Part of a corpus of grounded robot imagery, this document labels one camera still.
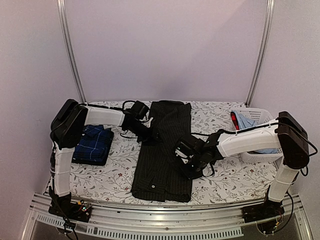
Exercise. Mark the aluminium frame post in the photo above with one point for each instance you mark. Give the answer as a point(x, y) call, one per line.
point(270, 4)
point(61, 7)

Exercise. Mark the right aluminium frame post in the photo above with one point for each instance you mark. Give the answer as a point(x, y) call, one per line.
point(270, 4)

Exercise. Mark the left aluminium frame post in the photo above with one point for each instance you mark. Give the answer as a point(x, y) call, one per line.
point(61, 7)

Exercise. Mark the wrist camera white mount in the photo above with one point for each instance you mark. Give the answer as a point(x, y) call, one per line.
point(149, 122)
point(183, 154)

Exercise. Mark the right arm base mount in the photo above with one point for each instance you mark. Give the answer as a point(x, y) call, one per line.
point(267, 209)

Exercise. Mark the red black garment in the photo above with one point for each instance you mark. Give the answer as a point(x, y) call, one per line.
point(234, 120)

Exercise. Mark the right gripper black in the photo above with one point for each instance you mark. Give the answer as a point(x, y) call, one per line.
point(189, 174)

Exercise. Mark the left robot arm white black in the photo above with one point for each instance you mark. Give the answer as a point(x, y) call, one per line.
point(67, 128)

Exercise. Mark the white plastic laundry basket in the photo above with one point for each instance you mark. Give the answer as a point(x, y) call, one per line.
point(258, 137)

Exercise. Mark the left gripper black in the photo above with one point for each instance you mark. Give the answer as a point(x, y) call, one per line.
point(151, 137)

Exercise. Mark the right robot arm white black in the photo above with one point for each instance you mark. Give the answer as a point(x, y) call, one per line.
point(283, 132)

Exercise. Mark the floral patterned tablecloth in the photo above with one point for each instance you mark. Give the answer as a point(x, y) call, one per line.
point(233, 179)

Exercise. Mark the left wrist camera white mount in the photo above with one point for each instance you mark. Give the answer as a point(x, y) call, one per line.
point(149, 122)

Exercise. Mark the aluminium front rail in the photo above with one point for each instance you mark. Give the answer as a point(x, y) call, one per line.
point(119, 221)

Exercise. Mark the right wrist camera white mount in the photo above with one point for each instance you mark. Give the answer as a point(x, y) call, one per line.
point(183, 154)

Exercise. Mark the black pinstriped long sleeve shirt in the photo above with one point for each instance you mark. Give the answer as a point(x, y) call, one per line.
point(158, 175)

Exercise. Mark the light blue shirt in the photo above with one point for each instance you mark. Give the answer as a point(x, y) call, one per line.
point(245, 123)

